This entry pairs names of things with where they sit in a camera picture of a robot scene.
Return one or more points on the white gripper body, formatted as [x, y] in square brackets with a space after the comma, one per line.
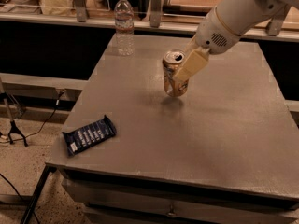
[211, 34]

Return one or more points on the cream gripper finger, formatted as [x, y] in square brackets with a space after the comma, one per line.
[192, 45]
[194, 62]

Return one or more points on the orange soda can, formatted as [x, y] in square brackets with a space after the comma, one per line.
[171, 61]

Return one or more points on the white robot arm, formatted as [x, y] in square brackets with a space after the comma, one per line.
[241, 15]

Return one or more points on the blue rxbar blueberry bar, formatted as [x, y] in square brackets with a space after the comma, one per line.
[89, 135]

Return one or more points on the clear plastic water bottle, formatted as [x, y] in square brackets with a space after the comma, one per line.
[124, 25]

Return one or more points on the grey table drawer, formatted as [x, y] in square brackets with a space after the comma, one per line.
[115, 204]

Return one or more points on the black table leg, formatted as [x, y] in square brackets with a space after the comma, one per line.
[30, 207]

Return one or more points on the black tripod stand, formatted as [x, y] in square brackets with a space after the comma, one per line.
[13, 128]

